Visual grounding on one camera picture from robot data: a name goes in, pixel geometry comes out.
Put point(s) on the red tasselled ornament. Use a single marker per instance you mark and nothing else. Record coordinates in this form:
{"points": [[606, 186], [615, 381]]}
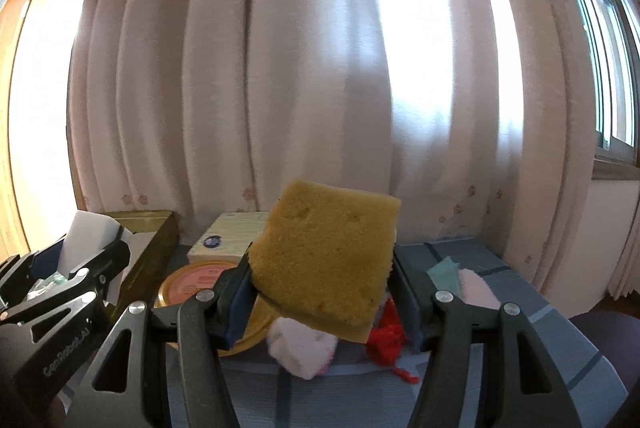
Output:
{"points": [[385, 338]]}

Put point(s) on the window frame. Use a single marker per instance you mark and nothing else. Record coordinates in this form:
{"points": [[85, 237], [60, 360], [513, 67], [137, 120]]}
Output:
{"points": [[600, 58]]}

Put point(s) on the teal cloth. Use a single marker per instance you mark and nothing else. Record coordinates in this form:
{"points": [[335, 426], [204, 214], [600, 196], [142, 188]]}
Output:
{"points": [[442, 275]]}

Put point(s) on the pale pink cloth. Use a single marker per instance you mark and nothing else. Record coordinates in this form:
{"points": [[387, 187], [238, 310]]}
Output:
{"points": [[475, 288]]}

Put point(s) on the white floral curtain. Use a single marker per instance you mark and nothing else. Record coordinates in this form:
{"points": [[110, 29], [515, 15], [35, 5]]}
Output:
{"points": [[300, 58]]}

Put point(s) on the purple chair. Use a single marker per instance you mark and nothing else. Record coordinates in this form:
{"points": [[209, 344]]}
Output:
{"points": [[615, 348]]}

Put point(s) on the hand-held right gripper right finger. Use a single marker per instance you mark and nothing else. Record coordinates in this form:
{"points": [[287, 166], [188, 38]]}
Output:
{"points": [[407, 303]]}

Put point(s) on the yellow patterned tissue pack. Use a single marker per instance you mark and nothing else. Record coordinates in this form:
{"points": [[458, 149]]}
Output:
{"points": [[225, 233]]}

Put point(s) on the blue plaid tablecloth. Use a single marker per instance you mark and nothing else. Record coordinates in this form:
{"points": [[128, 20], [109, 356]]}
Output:
{"points": [[550, 358]]}

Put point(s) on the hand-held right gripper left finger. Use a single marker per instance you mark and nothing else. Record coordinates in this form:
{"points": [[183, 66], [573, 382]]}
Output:
{"points": [[241, 303]]}

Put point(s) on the wooden door frame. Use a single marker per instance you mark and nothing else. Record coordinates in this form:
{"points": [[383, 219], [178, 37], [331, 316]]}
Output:
{"points": [[30, 58]]}

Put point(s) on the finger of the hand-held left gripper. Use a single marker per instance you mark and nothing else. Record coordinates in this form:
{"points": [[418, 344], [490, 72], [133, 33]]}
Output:
{"points": [[20, 270], [102, 260]]}

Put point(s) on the round gold tin pink lid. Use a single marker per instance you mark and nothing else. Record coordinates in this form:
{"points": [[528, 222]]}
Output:
{"points": [[186, 280]]}

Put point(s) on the gold rectangular tin box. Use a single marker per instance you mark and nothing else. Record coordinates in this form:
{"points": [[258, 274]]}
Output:
{"points": [[150, 253]]}

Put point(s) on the yellow sponge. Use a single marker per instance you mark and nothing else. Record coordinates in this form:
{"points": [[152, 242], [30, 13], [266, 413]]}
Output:
{"points": [[320, 258]]}

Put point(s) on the white foam block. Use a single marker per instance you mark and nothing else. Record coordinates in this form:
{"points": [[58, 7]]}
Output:
{"points": [[92, 238]]}

